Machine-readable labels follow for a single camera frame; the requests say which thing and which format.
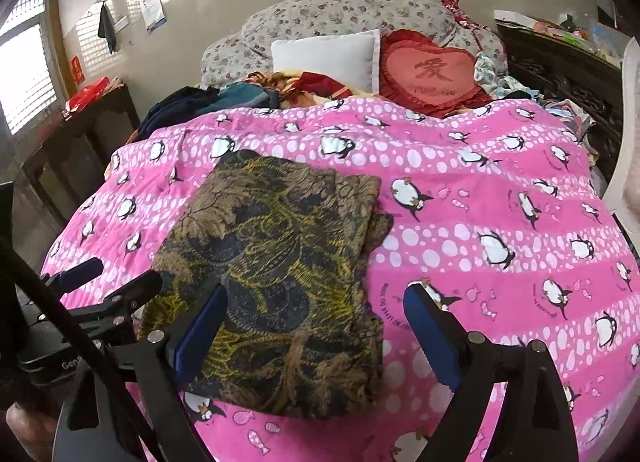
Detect red shiny packet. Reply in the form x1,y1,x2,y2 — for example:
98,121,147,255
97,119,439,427
440,0,483,32

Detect clutter of small colourful things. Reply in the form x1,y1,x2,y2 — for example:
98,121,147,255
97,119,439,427
495,9,626,67

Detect pink penguin print blanket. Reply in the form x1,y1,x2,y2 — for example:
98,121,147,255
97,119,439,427
37,96,640,462

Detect dark hanging cloth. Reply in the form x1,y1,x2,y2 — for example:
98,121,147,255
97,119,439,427
96,2,118,55

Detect black cable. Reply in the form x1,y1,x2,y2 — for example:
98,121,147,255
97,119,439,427
0,237,166,462

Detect multicoloured crumpled clothes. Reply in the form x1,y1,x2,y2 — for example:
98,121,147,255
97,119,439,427
542,98,603,167

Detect barred window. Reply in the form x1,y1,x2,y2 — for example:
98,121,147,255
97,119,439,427
0,0,61,135

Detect white curved furniture edge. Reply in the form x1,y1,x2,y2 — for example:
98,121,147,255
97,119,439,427
600,36,640,243

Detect floral padded headboard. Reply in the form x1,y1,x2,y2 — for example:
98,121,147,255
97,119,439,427
200,0,508,90

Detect black cloth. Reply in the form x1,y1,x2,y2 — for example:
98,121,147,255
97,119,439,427
500,86,543,103

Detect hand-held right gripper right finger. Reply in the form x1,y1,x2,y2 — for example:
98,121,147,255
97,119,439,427
402,282,581,462

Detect red heart-shaped cushion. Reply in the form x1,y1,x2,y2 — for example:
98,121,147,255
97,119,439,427
377,29,493,117

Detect person's left hand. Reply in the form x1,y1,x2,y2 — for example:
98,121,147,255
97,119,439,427
5,401,58,462

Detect red and yellow blanket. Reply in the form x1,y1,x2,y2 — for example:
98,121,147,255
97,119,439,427
245,70,381,107

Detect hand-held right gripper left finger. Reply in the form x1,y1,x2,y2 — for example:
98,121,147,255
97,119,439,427
52,284,231,462

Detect brown patterned cloth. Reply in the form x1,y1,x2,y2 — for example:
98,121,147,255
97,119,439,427
137,149,396,420

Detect red bag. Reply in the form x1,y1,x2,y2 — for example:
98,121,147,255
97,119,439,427
65,76,111,112

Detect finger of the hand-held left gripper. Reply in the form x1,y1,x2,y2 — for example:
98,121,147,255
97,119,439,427
44,258,104,293
65,269,164,335

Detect dark carved wooden cabinet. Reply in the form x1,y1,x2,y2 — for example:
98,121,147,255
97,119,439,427
495,22,626,183

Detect dark wooden side table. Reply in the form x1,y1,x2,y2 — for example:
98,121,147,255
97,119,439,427
20,84,141,227

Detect white pillow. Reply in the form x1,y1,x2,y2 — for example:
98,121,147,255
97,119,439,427
270,29,382,92

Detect teal and dark clothes pile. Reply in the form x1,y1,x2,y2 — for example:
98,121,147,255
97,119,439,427
135,82,281,143

